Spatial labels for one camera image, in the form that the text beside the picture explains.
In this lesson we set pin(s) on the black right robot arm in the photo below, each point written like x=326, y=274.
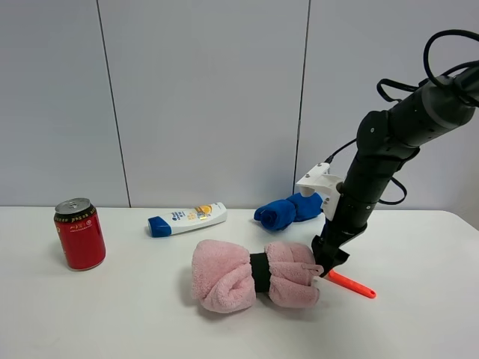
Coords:
x=386, y=140

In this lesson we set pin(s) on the blue rolled towel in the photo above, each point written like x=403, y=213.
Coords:
x=279, y=214

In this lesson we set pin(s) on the orange handled spatula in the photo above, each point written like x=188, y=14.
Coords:
x=350, y=284

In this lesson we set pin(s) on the white shampoo bottle blue cap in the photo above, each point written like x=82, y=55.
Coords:
x=186, y=220

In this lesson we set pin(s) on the red drink can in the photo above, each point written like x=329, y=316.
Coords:
x=78, y=227

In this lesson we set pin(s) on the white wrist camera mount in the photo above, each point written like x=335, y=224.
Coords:
x=319, y=180

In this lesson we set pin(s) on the pink rolled towel black band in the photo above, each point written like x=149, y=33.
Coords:
x=226, y=277

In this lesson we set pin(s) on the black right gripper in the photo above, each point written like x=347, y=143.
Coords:
x=326, y=247

